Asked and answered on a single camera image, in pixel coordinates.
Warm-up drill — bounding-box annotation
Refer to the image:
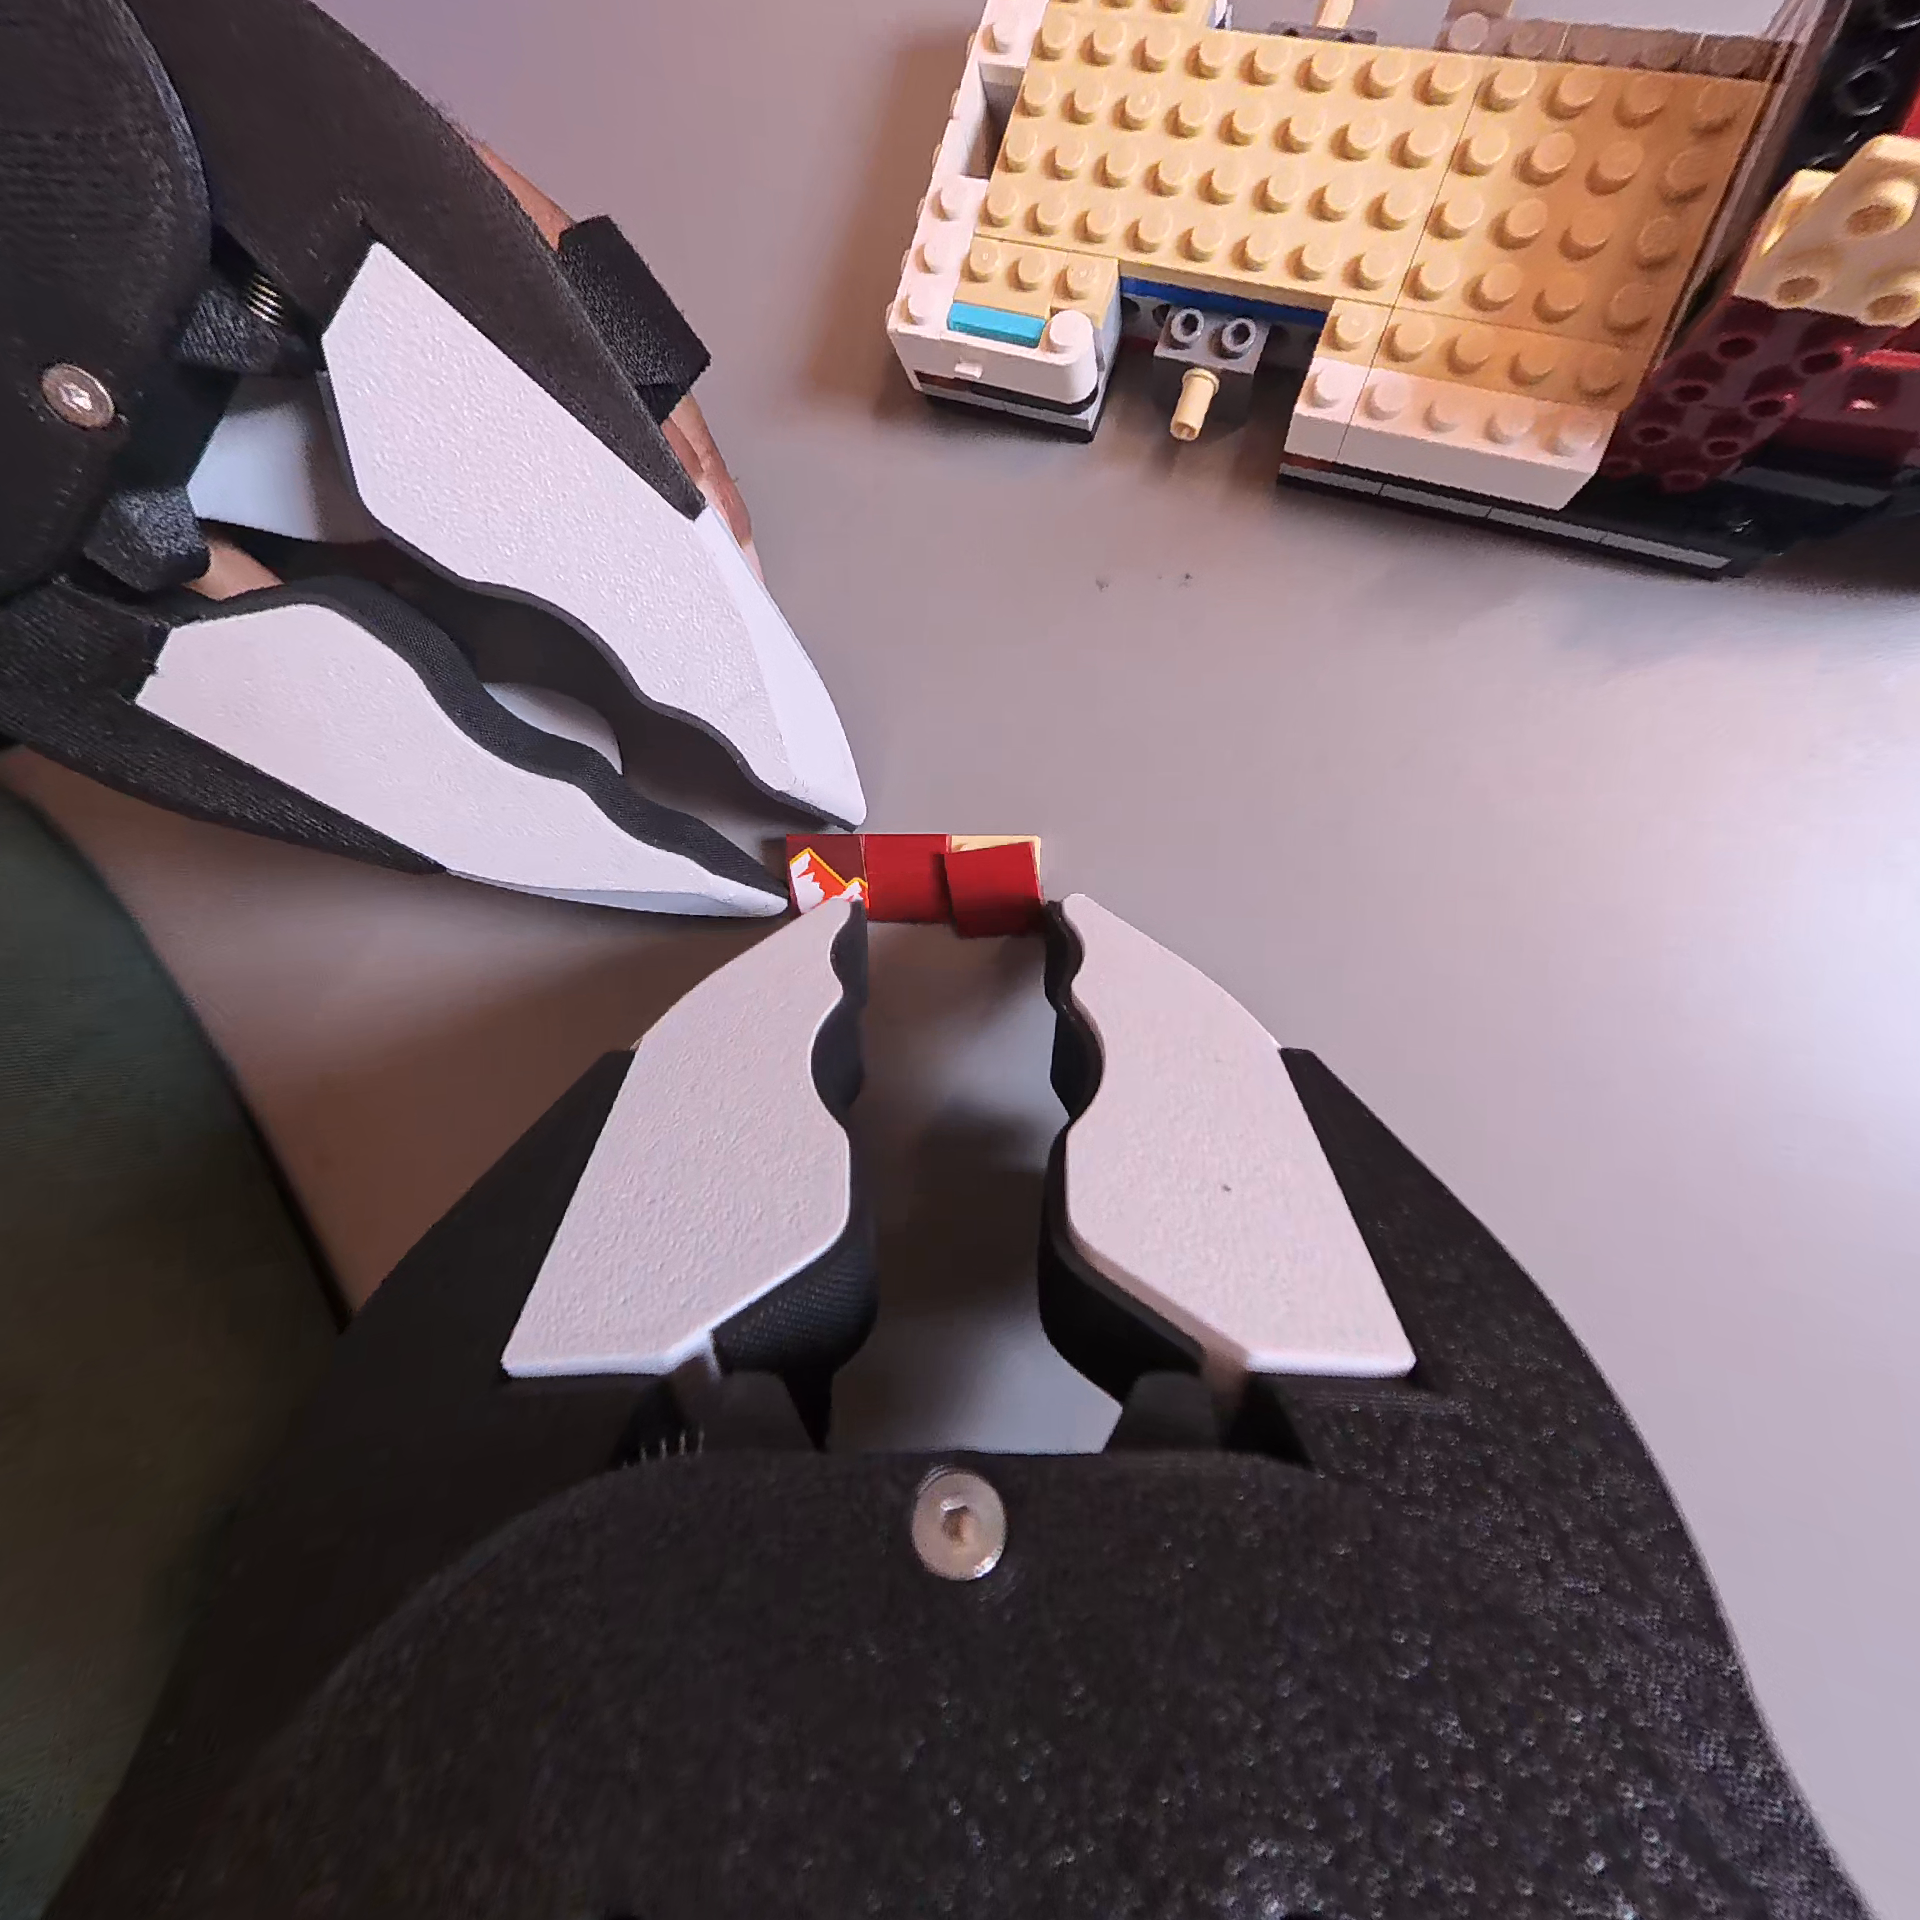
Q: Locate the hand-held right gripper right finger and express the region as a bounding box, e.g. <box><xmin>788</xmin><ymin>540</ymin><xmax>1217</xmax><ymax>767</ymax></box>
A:
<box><xmin>1038</xmin><ymin>894</ymin><xmax>1419</xmax><ymax>1384</ymax></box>

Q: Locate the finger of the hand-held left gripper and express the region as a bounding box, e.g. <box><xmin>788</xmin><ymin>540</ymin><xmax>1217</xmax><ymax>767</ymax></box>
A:
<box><xmin>136</xmin><ymin>576</ymin><xmax>794</xmax><ymax>921</ymax></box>
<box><xmin>318</xmin><ymin>239</ymin><xmax>874</xmax><ymax>835</ymax></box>

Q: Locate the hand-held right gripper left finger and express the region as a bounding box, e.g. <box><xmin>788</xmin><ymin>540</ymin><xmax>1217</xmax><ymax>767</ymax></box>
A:
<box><xmin>498</xmin><ymin>900</ymin><xmax>880</xmax><ymax>1383</ymax></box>

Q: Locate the small dark red brick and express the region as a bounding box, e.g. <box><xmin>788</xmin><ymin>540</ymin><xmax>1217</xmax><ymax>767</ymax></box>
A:
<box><xmin>943</xmin><ymin>838</ymin><xmax>1048</xmax><ymax>942</ymax></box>

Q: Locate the tan and dark red brick model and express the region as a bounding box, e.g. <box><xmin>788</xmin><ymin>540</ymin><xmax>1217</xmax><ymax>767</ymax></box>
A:
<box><xmin>884</xmin><ymin>0</ymin><xmax>1920</xmax><ymax>582</ymax></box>

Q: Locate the grey desk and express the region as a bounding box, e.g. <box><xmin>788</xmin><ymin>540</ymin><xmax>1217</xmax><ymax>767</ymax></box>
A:
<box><xmin>0</xmin><ymin>0</ymin><xmax>1920</xmax><ymax>1920</ymax></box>

